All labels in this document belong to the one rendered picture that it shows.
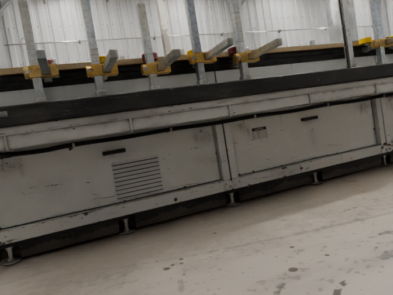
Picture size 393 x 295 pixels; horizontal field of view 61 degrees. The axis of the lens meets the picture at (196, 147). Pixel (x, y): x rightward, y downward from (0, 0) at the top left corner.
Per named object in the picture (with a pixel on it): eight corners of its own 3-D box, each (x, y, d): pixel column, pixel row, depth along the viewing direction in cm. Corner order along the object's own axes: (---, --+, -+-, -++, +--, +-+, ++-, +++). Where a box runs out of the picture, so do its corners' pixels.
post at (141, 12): (161, 103, 160) (144, 2, 157) (154, 104, 158) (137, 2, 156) (159, 104, 163) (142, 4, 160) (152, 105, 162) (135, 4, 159)
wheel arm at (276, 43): (283, 46, 153) (282, 37, 153) (277, 47, 152) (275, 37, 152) (238, 68, 194) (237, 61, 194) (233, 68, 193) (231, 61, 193)
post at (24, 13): (47, 112, 142) (26, -2, 139) (38, 113, 141) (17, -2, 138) (48, 113, 145) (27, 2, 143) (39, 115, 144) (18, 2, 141)
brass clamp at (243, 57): (260, 59, 178) (258, 50, 178) (238, 62, 173) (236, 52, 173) (254, 62, 184) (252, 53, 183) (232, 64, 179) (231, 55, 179)
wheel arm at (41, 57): (47, 60, 118) (45, 48, 118) (37, 61, 117) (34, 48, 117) (52, 83, 159) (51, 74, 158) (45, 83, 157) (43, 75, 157)
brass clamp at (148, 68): (171, 71, 160) (169, 61, 160) (144, 74, 155) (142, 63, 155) (168, 74, 166) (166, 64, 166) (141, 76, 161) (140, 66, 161)
